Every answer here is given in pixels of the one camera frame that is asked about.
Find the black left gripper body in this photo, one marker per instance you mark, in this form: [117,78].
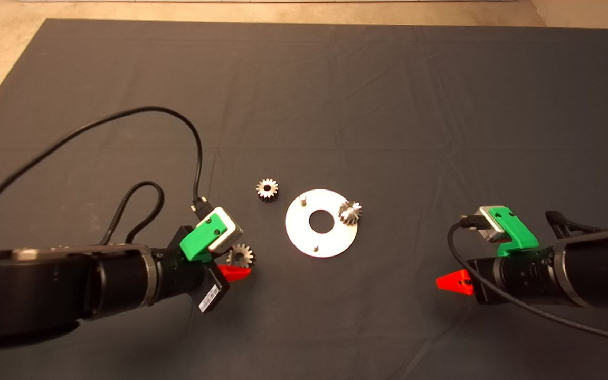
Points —
[203,279]

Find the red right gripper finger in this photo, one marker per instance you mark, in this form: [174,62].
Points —
[457,282]

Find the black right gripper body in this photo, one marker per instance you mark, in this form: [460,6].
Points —
[515,277]

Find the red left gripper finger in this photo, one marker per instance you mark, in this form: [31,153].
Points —
[234,273]

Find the small steel planetary gear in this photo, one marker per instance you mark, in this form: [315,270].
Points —
[262,188]
[347,214]
[248,258]

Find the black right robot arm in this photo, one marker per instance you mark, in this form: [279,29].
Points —
[599,269]

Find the round metal carrier plate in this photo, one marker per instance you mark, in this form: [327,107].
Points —
[304,232]

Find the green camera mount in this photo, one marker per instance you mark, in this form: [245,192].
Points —
[518,232]
[198,243]

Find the small silver camera box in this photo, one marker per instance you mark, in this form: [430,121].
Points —
[230,232]
[486,224]

